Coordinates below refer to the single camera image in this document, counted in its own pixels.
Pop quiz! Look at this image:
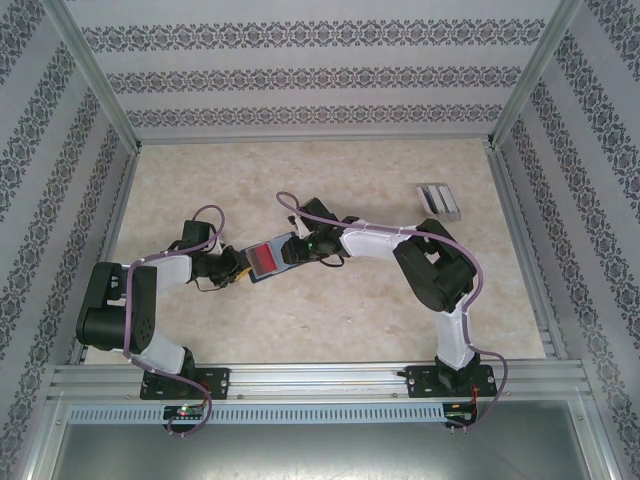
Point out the red credit card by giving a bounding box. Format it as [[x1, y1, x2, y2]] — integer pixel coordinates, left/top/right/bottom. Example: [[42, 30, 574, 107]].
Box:
[[248, 243, 278, 274]]

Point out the dark blue card holder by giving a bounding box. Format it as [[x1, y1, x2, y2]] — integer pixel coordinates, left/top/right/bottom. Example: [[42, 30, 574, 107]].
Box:
[[239, 232, 297, 285]]

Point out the small circuit board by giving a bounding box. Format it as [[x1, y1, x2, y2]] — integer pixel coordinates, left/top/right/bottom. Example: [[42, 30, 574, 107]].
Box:
[[446, 403, 479, 424], [163, 405, 206, 420]]

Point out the grey sheet metal panel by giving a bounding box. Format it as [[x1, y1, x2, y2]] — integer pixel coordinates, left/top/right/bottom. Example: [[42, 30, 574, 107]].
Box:
[[57, 424, 584, 480]]

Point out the aluminium side rail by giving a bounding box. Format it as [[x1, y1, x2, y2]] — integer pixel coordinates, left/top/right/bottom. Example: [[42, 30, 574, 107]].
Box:
[[487, 144, 569, 360], [68, 144, 141, 365]]

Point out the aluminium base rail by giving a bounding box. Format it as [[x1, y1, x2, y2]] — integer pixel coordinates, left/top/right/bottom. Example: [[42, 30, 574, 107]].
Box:
[[47, 362, 586, 401]]

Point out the slotted grey cable duct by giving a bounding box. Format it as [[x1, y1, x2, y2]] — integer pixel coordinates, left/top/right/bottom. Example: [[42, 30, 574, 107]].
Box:
[[67, 403, 446, 425]]

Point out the aluminium frame post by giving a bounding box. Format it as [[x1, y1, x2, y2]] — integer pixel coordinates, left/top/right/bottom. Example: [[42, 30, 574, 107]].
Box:
[[484, 0, 586, 149], [42, 0, 141, 151]]

